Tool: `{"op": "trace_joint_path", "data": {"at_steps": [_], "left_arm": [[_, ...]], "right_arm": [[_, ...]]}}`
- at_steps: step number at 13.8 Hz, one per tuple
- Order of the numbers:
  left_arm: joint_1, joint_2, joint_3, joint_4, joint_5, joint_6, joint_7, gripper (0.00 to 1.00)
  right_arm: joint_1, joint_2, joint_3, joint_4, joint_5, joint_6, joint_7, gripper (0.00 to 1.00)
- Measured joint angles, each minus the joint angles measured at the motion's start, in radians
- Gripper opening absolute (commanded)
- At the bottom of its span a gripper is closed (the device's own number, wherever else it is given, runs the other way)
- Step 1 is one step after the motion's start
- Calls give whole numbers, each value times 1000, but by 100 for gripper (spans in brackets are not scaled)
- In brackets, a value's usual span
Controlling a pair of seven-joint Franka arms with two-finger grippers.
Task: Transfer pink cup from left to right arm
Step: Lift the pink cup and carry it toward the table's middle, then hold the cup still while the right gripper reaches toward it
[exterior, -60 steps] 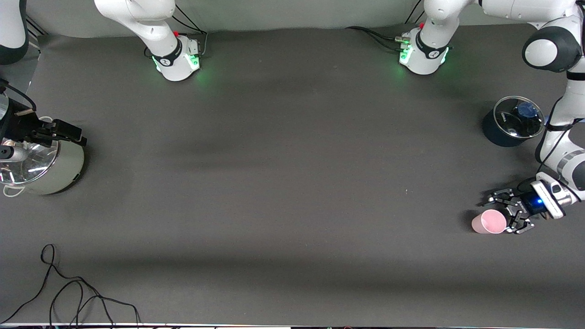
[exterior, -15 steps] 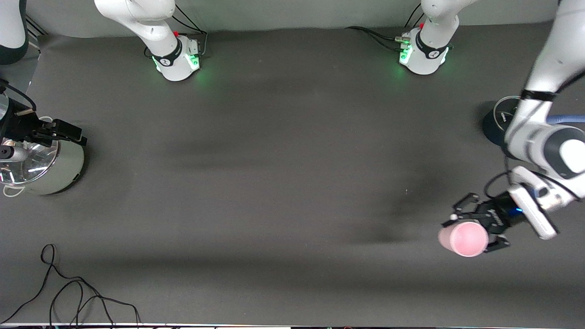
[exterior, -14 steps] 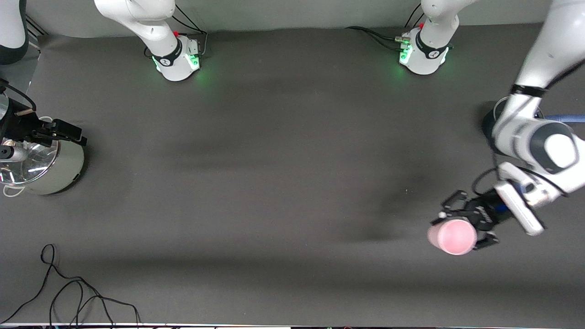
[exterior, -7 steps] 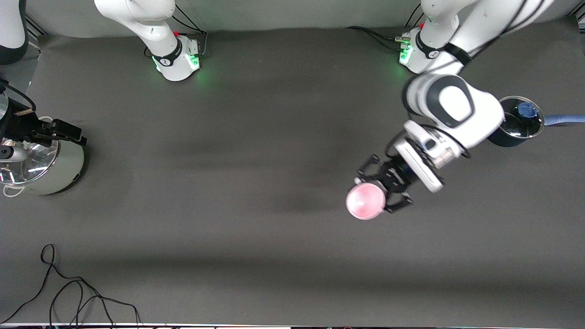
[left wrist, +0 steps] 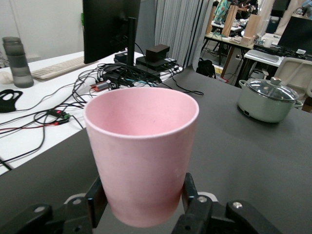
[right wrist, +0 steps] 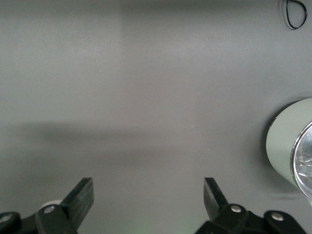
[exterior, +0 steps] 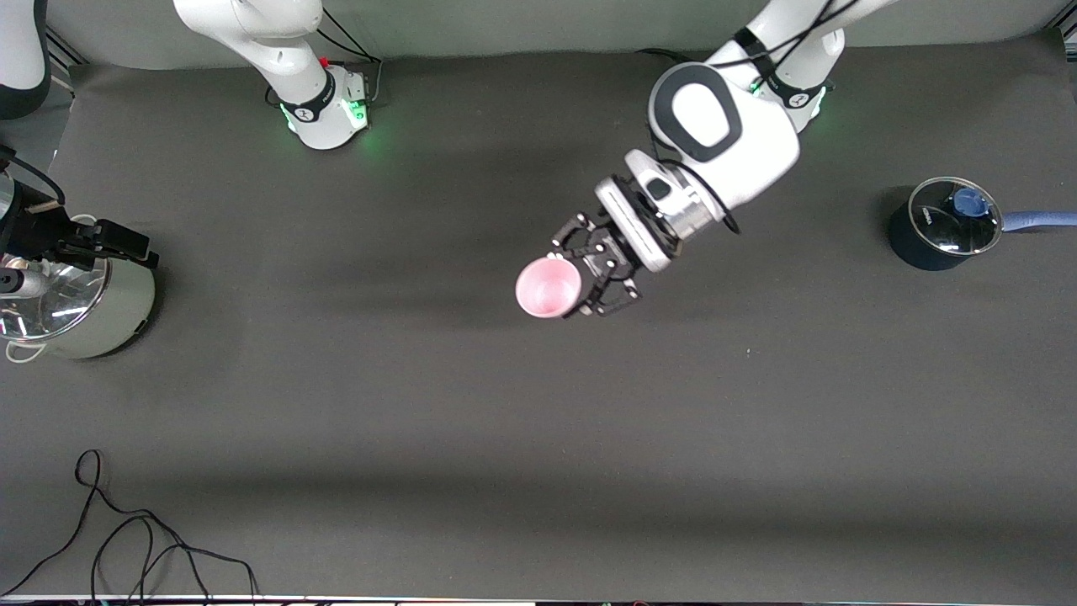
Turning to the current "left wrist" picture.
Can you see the white desk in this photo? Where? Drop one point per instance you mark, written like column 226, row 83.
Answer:
column 36, row 97

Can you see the light wooden block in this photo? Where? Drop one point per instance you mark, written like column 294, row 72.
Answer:
column 251, row 26

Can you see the white mug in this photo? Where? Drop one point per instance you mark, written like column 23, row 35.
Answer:
column 267, row 42

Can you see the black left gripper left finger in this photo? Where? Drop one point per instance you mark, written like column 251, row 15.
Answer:
column 75, row 214

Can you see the pale green electric pot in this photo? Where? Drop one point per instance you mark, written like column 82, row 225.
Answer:
column 263, row 109

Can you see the dark brown small box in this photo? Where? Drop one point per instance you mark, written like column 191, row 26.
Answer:
column 157, row 53

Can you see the circuit board with red light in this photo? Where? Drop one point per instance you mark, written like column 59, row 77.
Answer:
column 58, row 113

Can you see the wooden work table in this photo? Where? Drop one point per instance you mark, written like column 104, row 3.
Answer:
column 219, row 39

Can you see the black computer monitor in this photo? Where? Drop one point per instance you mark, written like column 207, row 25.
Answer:
column 107, row 29

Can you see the person in colourful shirt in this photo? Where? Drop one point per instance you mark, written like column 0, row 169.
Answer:
column 220, row 11

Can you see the grey curtain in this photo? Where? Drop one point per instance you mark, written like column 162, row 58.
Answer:
column 180, row 29

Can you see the glass lid with round knob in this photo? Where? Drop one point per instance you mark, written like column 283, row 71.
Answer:
column 268, row 91

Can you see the black background monitor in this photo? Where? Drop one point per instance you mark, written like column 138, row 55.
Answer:
column 297, row 34

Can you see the beige computer keyboard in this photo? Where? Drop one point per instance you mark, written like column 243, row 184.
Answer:
column 58, row 68

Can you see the pink plastic cup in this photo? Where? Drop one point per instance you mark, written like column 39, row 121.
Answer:
column 141, row 158

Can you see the black backpack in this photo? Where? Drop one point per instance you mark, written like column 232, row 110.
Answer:
column 206, row 68

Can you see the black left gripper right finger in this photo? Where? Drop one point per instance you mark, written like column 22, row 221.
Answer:
column 197, row 214

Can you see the flat black electronics box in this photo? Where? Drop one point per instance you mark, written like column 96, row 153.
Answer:
column 151, row 65

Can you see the grey translucent water bottle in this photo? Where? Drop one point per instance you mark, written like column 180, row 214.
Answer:
column 19, row 65

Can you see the white office chair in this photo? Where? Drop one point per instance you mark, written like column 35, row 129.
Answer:
column 295, row 68

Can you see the orange and silver adapter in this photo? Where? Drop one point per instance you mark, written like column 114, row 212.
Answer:
column 102, row 86

